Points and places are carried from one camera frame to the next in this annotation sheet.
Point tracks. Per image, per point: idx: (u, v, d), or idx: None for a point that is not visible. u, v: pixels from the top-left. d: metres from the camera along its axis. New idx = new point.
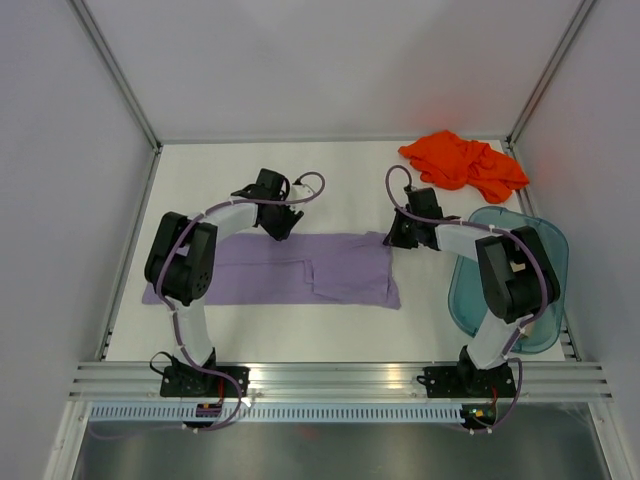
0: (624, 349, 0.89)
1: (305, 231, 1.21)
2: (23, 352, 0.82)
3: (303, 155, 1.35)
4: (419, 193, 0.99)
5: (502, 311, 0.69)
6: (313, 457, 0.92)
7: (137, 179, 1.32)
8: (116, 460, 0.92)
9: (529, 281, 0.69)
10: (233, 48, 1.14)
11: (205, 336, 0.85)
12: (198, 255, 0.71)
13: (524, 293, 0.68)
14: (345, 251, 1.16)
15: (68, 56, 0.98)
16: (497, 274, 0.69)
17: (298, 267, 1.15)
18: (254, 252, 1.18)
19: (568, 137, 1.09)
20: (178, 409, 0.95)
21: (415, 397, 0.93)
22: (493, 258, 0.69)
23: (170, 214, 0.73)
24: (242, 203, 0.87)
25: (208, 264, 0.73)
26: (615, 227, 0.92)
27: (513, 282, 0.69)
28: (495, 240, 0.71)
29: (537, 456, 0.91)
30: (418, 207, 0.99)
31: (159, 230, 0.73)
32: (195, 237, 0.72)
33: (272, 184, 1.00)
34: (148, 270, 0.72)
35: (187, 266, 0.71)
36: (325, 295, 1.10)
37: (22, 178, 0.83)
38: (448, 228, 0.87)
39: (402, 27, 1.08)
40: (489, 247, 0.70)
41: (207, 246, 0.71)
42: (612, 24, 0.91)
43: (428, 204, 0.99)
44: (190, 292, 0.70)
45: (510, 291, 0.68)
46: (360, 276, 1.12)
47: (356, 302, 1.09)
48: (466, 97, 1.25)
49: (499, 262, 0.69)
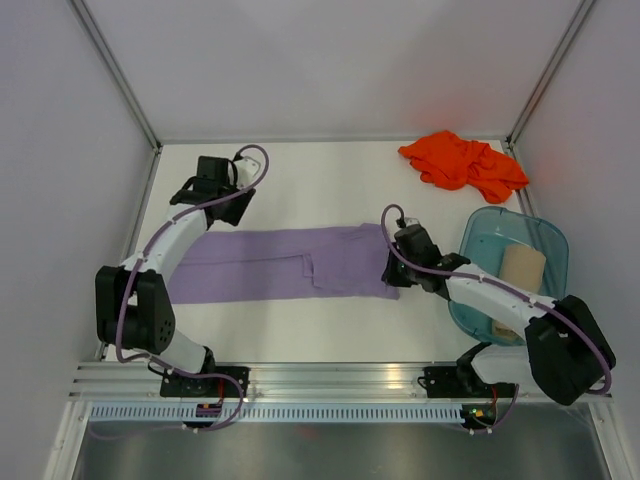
0: (625, 350, 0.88)
1: (305, 230, 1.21)
2: (23, 353, 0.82)
3: (303, 156, 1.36)
4: (411, 235, 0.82)
5: (561, 396, 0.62)
6: (313, 458, 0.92)
7: (137, 179, 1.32)
8: (117, 459, 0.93)
9: (584, 360, 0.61)
10: (233, 49, 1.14)
11: (192, 346, 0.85)
12: (150, 310, 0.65)
13: (583, 377, 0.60)
14: (345, 251, 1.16)
15: (69, 58, 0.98)
16: (552, 365, 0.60)
17: (298, 264, 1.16)
18: (255, 251, 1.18)
19: (568, 138, 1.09)
20: (178, 409, 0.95)
21: (415, 397, 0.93)
22: (548, 349, 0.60)
23: (103, 269, 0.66)
24: (183, 215, 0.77)
25: (165, 309, 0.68)
26: (616, 228, 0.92)
27: (575, 369, 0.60)
28: (545, 325, 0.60)
29: (535, 456, 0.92)
30: (413, 251, 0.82)
31: (97, 292, 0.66)
32: (140, 292, 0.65)
33: (216, 173, 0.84)
34: (101, 331, 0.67)
35: (144, 323, 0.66)
36: (324, 290, 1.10)
37: (21, 179, 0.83)
38: (464, 282, 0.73)
39: (402, 27, 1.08)
40: (542, 338, 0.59)
41: (154, 298, 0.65)
42: (613, 25, 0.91)
43: (423, 245, 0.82)
44: (155, 347, 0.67)
45: (569, 379, 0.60)
46: (360, 274, 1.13)
47: (355, 294, 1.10)
48: (465, 97, 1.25)
49: (554, 352, 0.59)
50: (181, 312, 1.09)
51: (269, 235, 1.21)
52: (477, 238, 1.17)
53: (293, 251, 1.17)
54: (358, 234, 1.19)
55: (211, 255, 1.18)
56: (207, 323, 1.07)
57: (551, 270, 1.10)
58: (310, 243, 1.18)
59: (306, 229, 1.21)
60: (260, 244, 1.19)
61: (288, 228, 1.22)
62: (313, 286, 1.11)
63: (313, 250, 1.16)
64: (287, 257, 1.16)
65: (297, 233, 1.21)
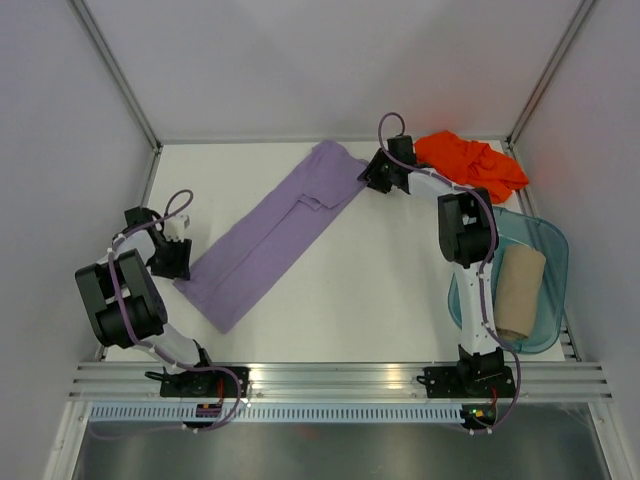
0: (624, 351, 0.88)
1: (291, 175, 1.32)
2: (23, 351, 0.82)
3: (304, 156, 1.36)
4: (397, 139, 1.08)
5: (450, 256, 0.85)
6: (312, 458, 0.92)
7: (137, 178, 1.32)
8: (116, 460, 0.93)
9: (478, 233, 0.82)
10: (233, 50, 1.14)
11: (189, 346, 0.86)
12: (140, 283, 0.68)
13: (472, 242, 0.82)
14: (320, 170, 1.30)
15: (69, 57, 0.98)
16: (450, 228, 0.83)
17: (301, 206, 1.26)
18: (263, 221, 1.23)
19: (568, 138, 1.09)
20: (178, 409, 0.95)
21: (415, 397, 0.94)
22: (450, 212, 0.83)
23: (83, 271, 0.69)
24: (132, 234, 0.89)
25: (154, 283, 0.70)
26: (615, 228, 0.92)
27: (465, 233, 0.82)
28: (453, 197, 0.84)
29: (537, 456, 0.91)
30: (397, 151, 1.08)
31: (88, 295, 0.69)
32: (124, 268, 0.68)
33: (145, 217, 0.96)
34: (101, 334, 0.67)
35: (138, 297, 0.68)
36: (331, 203, 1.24)
37: (21, 178, 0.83)
38: (420, 178, 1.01)
39: (402, 26, 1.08)
40: (447, 203, 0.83)
41: (139, 268, 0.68)
42: (612, 25, 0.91)
43: (406, 150, 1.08)
44: (158, 319, 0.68)
45: (460, 241, 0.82)
46: (352, 178, 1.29)
47: (351, 191, 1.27)
48: (464, 98, 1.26)
49: (452, 218, 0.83)
50: (179, 315, 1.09)
51: (274, 200, 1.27)
52: None
53: (289, 201, 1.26)
54: (319, 156, 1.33)
55: (204, 278, 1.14)
56: (206, 324, 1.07)
57: (551, 272, 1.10)
58: (295, 188, 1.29)
59: (278, 186, 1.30)
60: (255, 223, 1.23)
61: (288, 186, 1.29)
62: (327, 211, 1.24)
63: (302, 190, 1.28)
64: (286, 211, 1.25)
65: (275, 219, 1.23)
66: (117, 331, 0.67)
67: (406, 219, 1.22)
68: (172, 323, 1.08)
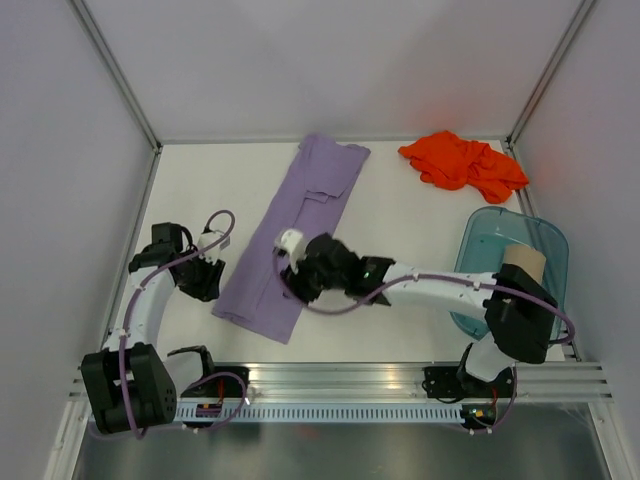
0: (624, 351, 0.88)
1: (289, 173, 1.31)
2: (23, 352, 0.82)
3: (294, 155, 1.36)
4: (328, 254, 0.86)
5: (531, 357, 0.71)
6: (312, 458, 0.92)
7: (137, 178, 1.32)
8: (116, 459, 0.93)
9: (538, 316, 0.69)
10: (232, 50, 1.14)
11: (186, 355, 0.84)
12: (150, 387, 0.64)
13: (541, 332, 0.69)
14: (317, 164, 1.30)
15: (69, 58, 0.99)
16: (519, 335, 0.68)
17: (311, 203, 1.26)
18: (280, 224, 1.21)
19: (568, 138, 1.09)
20: (178, 409, 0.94)
21: (415, 397, 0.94)
22: (509, 325, 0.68)
23: (88, 358, 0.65)
24: (150, 279, 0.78)
25: (164, 377, 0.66)
26: (615, 228, 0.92)
27: (532, 328, 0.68)
28: (496, 307, 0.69)
29: (537, 456, 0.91)
30: (330, 264, 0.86)
31: (90, 384, 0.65)
32: (135, 368, 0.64)
33: (171, 236, 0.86)
34: (102, 424, 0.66)
35: (146, 399, 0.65)
36: (337, 197, 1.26)
37: (20, 178, 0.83)
38: (401, 286, 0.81)
39: (403, 26, 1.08)
40: (500, 318, 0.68)
41: (150, 371, 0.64)
42: (611, 25, 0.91)
43: (342, 258, 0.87)
44: (165, 418, 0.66)
45: (534, 341, 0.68)
46: (350, 170, 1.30)
47: (348, 187, 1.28)
48: (464, 98, 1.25)
49: (515, 325, 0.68)
50: (178, 316, 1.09)
51: (281, 200, 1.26)
52: (477, 238, 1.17)
53: (296, 201, 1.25)
54: (309, 151, 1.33)
55: (245, 297, 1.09)
56: (206, 324, 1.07)
57: (552, 273, 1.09)
58: (297, 186, 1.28)
59: (279, 189, 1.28)
60: (274, 228, 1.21)
61: (287, 184, 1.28)
62: (336, 200, 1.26)
63: (305, 187, 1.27)
64: (297, 212, 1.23)
65: (289, 221, 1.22)
66: (120, 423, 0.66)
67: (407, 220, 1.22)
68: (172, 323, 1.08)
